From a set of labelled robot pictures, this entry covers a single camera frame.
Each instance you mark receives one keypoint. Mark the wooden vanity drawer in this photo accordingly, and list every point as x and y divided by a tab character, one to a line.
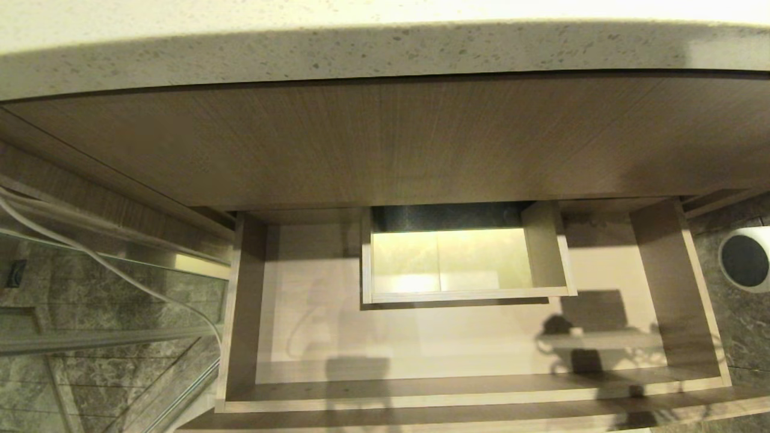
451	340

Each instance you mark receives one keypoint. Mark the glass shower partition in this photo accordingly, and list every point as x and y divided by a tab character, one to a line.
120	294

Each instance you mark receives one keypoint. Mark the speckled stone countertop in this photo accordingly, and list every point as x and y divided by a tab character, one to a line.
385	48

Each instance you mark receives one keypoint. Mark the white hair dryer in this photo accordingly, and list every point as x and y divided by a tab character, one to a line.
746	260

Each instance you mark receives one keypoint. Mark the chrome floor rail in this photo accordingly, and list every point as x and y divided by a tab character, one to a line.
187	391

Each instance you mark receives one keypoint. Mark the wooden cabinet side panel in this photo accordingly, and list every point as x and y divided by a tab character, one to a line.
60	174

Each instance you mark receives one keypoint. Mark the fixed wooden cabinet front panel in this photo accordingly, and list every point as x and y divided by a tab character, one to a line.
385	144

